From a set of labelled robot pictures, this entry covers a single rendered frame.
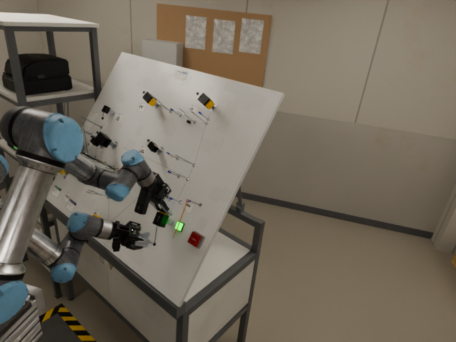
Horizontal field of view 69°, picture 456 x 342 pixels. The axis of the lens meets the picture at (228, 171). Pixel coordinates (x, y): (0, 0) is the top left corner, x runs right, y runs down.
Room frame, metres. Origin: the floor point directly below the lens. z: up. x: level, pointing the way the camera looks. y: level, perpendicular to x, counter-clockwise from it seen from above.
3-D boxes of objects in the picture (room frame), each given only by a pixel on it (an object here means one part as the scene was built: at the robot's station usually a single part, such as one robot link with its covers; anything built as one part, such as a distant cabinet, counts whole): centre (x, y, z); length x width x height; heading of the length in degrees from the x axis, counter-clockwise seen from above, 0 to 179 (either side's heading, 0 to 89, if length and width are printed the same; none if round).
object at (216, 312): (1.61, 0.42, 0.60); 1.17 x 0.58 x 0.40; 53
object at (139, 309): (1.21, 0.38, 0.60); 0.55 x 0.03 x 0.39; 53
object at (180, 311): (1.36, 0.61, 0.83); 1.18 x 0.05 x 0.06; 53
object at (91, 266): (1.54, 0.82, 0.60); 0.55 x 0.02 x 0.39; 53
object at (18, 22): (2.08, 1.23, 0.92); 0.61 x 0.50 x 1.85; 53
